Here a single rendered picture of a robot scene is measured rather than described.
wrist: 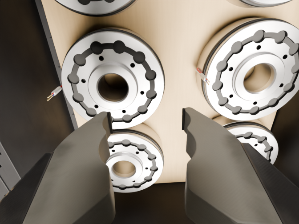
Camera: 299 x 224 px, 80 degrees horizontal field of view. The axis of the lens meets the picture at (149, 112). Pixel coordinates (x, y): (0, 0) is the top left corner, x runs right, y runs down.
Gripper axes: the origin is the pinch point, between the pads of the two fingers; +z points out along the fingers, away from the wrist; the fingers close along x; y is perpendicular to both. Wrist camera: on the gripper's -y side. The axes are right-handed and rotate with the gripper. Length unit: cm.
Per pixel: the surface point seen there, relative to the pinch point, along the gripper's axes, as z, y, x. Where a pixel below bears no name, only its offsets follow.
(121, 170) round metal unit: 6.8, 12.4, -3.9
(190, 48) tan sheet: 9.3, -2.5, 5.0
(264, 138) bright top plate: 6.4, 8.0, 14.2
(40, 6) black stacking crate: 9.6, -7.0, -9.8
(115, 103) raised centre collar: 5.6, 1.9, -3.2
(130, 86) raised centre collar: 5.6, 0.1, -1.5
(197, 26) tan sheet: 9.3, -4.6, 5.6
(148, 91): 6.5, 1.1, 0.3
